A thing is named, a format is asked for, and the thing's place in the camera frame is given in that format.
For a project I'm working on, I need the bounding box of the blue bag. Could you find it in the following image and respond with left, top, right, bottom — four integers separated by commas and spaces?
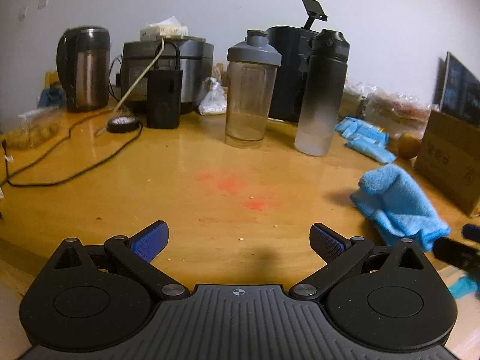
37, 86, 66, 107

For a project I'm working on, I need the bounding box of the clear box of round snacks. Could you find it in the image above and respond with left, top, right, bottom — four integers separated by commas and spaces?
0, 107, 61, 151

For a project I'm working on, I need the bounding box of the black gradient water bottle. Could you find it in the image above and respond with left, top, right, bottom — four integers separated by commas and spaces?
294, 28, 351, 157

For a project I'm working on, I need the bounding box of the flat screen television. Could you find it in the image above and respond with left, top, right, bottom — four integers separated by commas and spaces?
437, 52, 480, 126

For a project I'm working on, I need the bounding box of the black steel electric kettle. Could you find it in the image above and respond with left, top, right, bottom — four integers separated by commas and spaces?
56, 26, 112, 112

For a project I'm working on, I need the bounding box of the clear shaker bottle grey lid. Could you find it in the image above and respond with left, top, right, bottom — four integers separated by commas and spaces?
225, 29, 283, 150

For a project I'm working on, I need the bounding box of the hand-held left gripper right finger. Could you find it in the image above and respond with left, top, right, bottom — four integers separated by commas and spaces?
289, 222, 426, 301

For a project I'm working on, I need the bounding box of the white plastic bag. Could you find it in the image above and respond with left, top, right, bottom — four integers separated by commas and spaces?
198, 77, 227, 115

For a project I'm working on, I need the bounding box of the white charging cable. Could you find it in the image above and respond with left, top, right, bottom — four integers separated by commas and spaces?
94, 35, 166, 137

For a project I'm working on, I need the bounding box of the grey rice cooker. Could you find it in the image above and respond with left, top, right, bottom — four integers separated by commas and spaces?
121, 37, 214, 115

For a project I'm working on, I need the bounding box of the black tape roll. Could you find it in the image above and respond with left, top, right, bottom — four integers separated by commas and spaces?
107, 116, 140, 134

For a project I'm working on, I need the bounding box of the blue microfiber cloth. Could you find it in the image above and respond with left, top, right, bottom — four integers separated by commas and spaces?
350, 164, 451, 253

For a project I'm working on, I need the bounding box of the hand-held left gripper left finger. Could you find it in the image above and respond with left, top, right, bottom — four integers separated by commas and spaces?
54, 220, 190, 301

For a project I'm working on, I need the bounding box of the white tissue pack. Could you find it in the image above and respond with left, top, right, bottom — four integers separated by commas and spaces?
140, 16, 189, 40

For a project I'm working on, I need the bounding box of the orange fruit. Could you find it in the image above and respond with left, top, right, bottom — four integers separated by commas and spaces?
397, 132, 421, 159

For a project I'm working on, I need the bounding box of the dark blue air fryer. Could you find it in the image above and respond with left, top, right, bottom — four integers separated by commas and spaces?
265, 25, 319, 122

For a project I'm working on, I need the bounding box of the black phone stand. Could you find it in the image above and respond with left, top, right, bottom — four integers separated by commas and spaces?
301, 0, 328, 31

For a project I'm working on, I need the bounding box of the cardboard box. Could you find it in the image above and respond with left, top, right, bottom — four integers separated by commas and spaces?
412, 109, 480, 216

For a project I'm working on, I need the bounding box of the clear bag of packaged food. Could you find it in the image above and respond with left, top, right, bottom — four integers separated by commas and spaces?
345, 82, 432, 137

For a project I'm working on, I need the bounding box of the black power cable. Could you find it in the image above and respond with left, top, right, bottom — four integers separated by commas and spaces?
4, 122, 145, 187

